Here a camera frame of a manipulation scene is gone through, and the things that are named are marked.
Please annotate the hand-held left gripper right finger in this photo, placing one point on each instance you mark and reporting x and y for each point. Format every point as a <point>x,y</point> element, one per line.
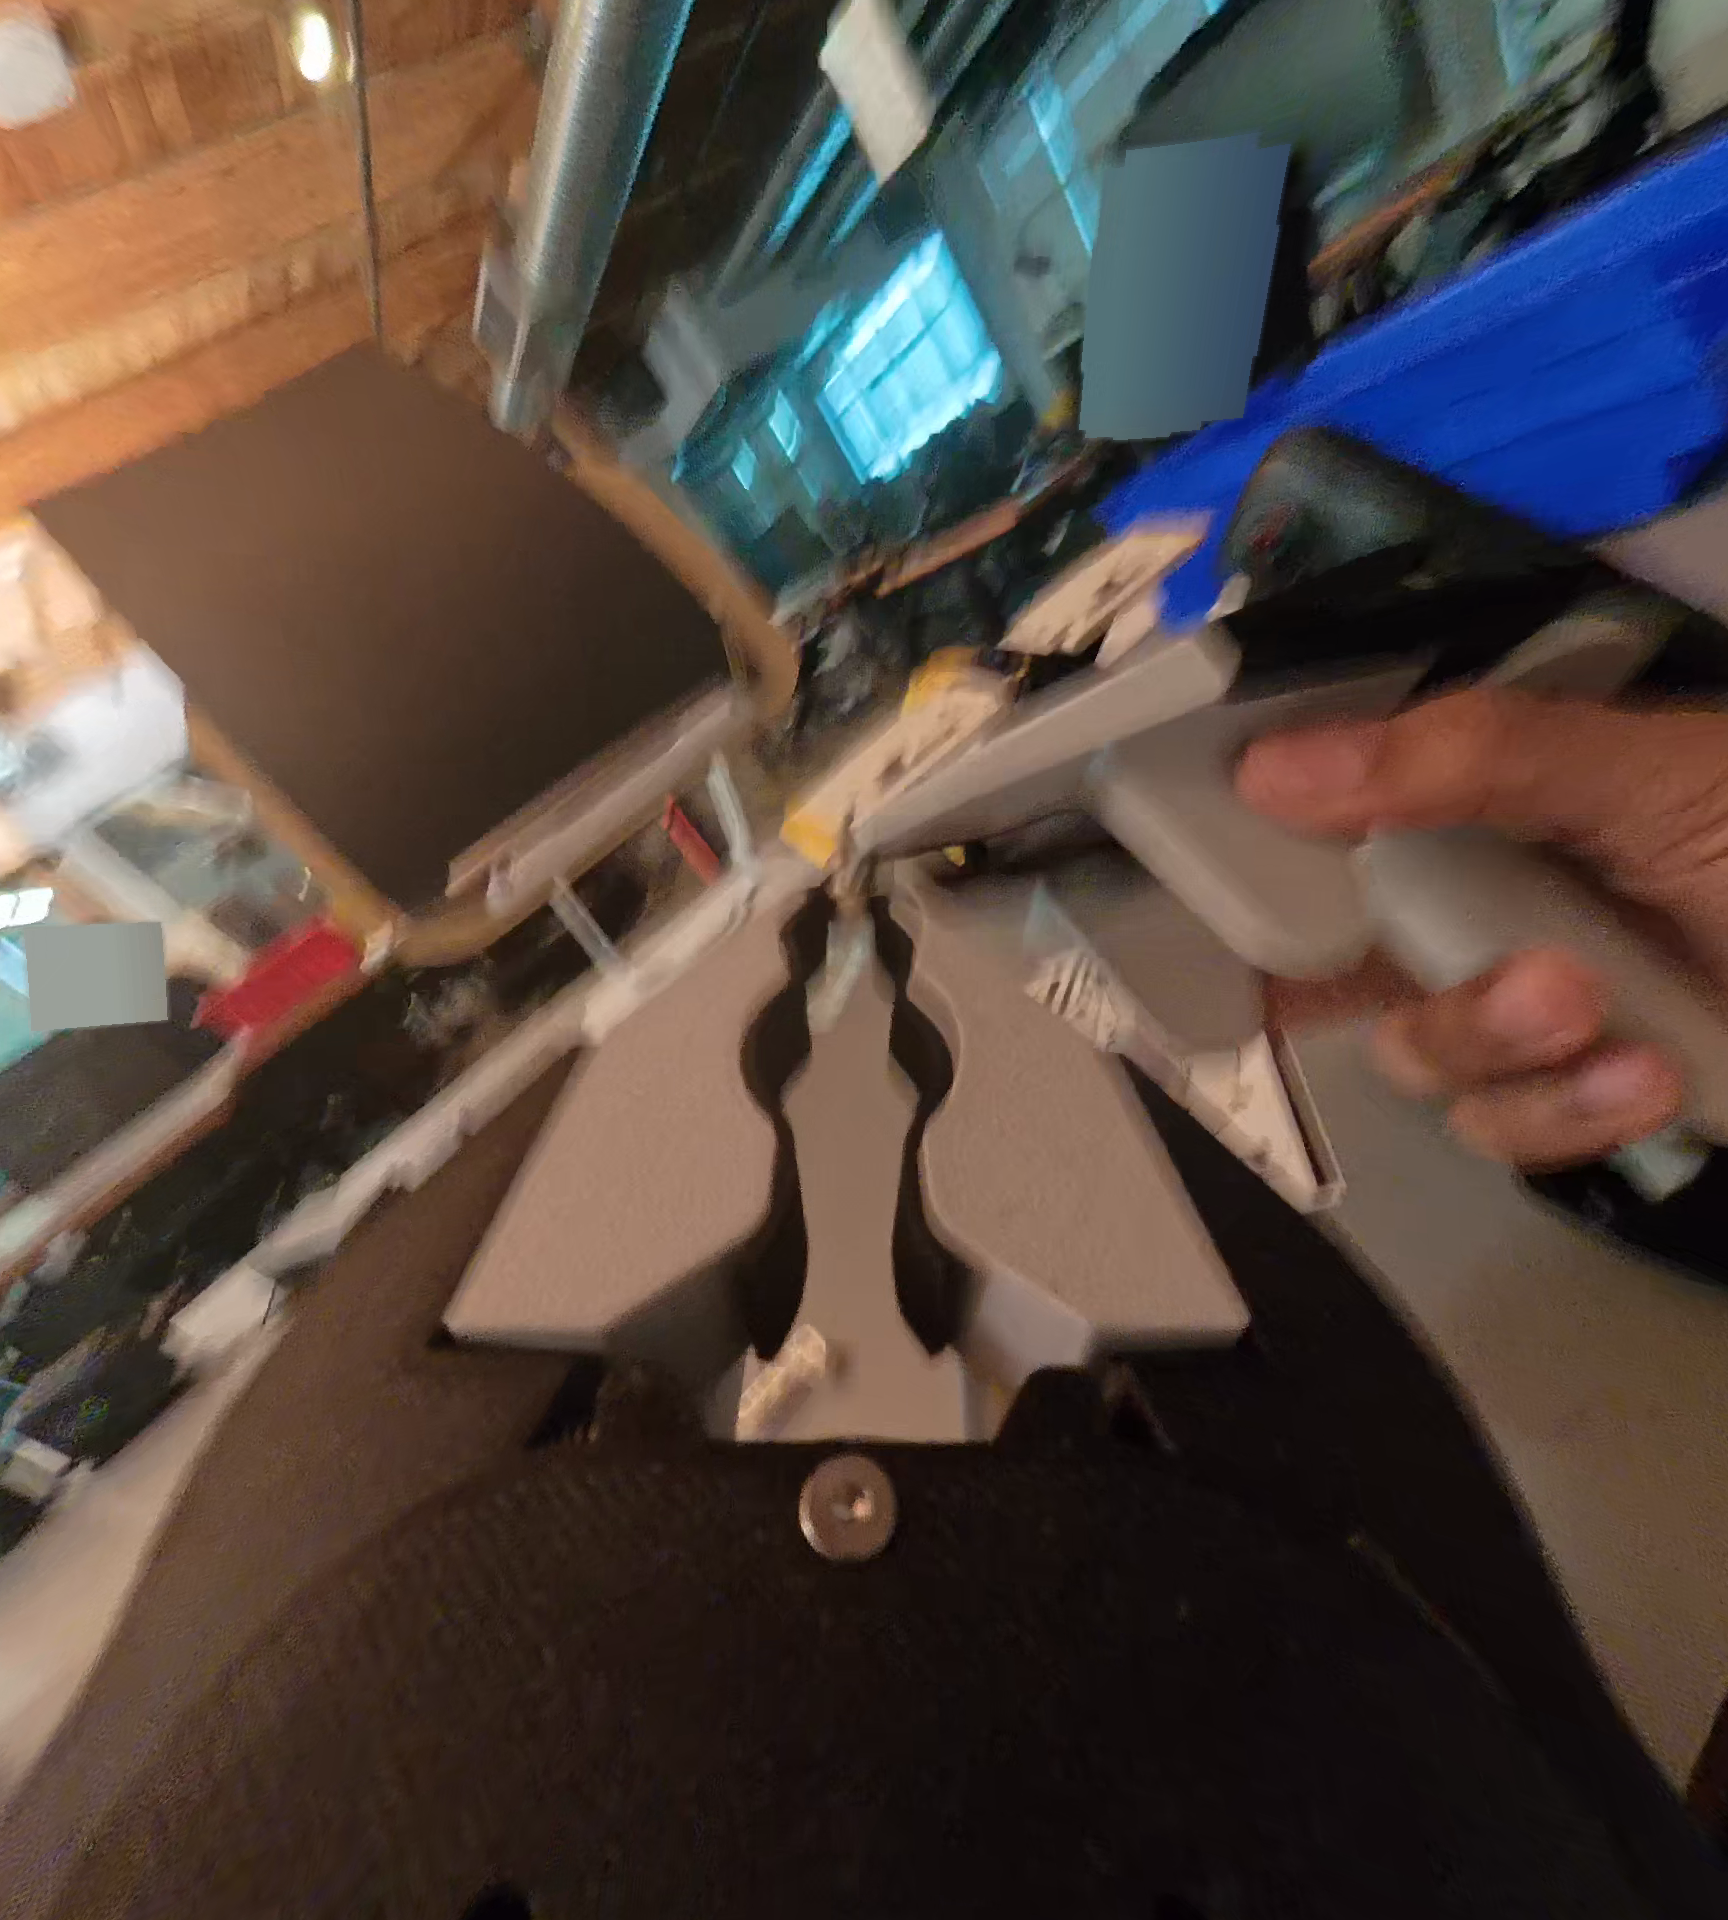
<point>1075,1184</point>

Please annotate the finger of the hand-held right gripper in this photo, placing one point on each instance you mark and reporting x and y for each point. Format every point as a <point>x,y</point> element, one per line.
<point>1148,960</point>
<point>1044,735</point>

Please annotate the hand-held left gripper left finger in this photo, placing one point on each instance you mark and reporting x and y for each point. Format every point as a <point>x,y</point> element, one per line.
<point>639,1171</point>

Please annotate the white lego model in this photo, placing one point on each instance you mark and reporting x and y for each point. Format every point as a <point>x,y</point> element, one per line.
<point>1225,1095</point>

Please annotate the person's right hand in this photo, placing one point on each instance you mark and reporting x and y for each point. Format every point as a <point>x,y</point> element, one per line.
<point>1675,840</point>

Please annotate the blue plastic bin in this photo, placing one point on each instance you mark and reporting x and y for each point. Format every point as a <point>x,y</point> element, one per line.
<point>1538,344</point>

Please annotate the red plastic bin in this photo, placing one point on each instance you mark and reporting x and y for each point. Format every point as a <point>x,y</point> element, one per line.
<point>278,978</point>

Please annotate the round ceiling light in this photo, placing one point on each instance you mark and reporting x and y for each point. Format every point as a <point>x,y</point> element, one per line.
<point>313,44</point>

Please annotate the white smoke detector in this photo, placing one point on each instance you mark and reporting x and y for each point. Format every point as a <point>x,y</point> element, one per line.
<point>15,69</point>

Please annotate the silver metal duct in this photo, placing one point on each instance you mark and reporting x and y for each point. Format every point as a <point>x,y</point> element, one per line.
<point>579,195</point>

